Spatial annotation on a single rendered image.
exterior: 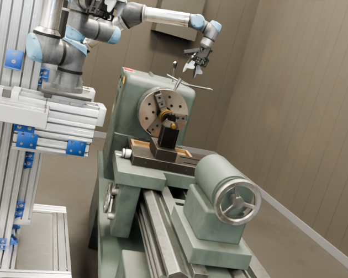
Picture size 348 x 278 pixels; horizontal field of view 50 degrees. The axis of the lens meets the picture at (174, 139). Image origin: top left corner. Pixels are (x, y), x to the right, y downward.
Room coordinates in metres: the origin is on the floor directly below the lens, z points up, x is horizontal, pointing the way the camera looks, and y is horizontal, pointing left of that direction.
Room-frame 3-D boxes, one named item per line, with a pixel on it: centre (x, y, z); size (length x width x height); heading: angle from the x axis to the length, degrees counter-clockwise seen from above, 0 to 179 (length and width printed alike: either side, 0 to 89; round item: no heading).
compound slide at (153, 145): (1.78, 0.04, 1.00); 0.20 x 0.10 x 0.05; 15
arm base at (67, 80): (1.76, 0.56, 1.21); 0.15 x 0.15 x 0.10
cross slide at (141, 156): (1.77, -0.03, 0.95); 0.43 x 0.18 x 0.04; 105
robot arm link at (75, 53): (1.76, 0.56, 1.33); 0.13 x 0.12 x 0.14; 133
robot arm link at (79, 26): (1.49, 0.46, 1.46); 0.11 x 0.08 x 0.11; 133
